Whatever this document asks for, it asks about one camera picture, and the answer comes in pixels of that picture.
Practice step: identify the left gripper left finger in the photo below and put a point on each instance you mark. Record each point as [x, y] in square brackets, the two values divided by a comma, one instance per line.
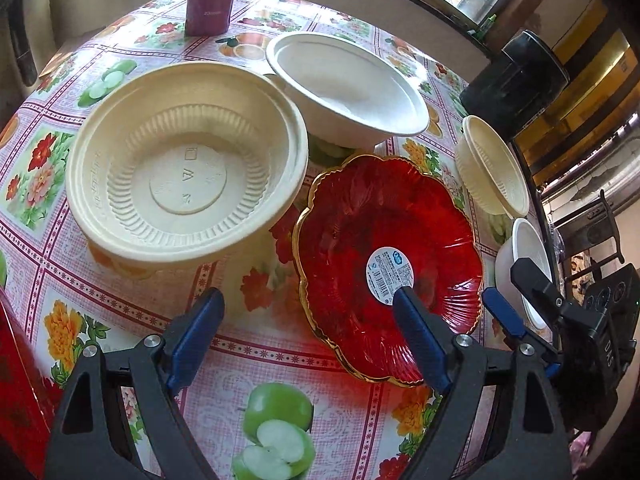
[91, 437]

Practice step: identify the red scalloped glass plate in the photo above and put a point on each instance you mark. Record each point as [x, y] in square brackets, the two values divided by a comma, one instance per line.
[370, 226]

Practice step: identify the white tower air conditioner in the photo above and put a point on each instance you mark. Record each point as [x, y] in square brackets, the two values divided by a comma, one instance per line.
[31, 38]

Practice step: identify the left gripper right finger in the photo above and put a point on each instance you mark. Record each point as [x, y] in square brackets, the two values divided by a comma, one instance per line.
[525, 436]

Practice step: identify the black cylindrical container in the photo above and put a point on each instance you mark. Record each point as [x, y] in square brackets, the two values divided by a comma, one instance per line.
[519, 84]

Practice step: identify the dark wooden chair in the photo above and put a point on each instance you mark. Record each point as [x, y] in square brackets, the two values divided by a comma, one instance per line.
[584, 228]

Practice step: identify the cream ribbed bowl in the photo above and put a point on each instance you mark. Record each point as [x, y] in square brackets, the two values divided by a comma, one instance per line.
[184, 164]
[490, 171]

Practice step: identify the floral fruit tablecloth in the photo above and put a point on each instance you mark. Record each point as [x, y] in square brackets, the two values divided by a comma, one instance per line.
[65, 297]

